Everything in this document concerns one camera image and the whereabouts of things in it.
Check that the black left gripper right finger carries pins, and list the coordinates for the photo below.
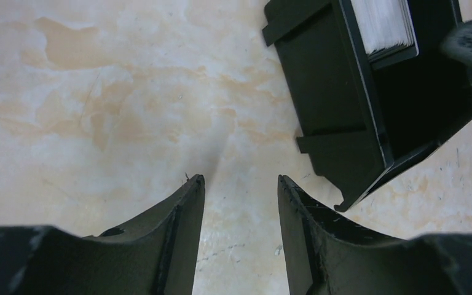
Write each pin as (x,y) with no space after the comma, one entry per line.
(326,253)

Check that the grey credit card stack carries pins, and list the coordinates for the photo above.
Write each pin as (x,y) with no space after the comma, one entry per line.
(385,26)

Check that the black plastic card box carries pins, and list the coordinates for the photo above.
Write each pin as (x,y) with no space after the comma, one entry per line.
(365,122)

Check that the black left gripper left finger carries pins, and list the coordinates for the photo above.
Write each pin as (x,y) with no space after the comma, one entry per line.
(153,253)

